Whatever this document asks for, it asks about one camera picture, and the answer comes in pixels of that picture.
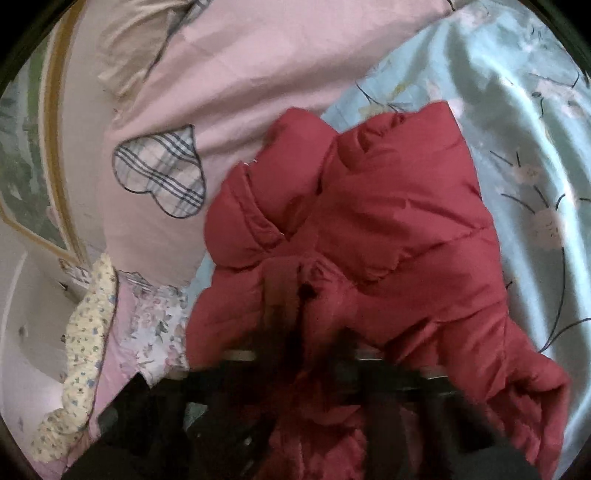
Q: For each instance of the pink duvet with plaid hearts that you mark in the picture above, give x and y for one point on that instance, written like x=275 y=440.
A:
x=254 y=69

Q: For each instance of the red puffer jacket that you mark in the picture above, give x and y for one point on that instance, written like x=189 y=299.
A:
x=392 y=207

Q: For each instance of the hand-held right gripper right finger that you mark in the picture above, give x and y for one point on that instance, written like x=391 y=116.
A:
x=323 y=309

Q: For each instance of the beige pillow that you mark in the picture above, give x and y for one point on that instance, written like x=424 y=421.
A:
x=134 y=46

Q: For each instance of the yellow floral pillow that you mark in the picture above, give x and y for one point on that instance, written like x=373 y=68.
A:
x=85 y=332

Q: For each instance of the white floral pillow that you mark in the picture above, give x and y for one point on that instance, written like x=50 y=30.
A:
x=157 y=323

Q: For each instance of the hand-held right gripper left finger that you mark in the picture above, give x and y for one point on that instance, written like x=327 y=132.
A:
x=281 y=304

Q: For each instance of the white headboard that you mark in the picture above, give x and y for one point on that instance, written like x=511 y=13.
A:
x=32 y=332

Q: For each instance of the gold framed wall picture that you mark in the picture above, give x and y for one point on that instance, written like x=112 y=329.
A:
x=27 y=184

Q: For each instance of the light blue floral bedsheet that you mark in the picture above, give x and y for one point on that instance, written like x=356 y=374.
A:
x=508 y=92

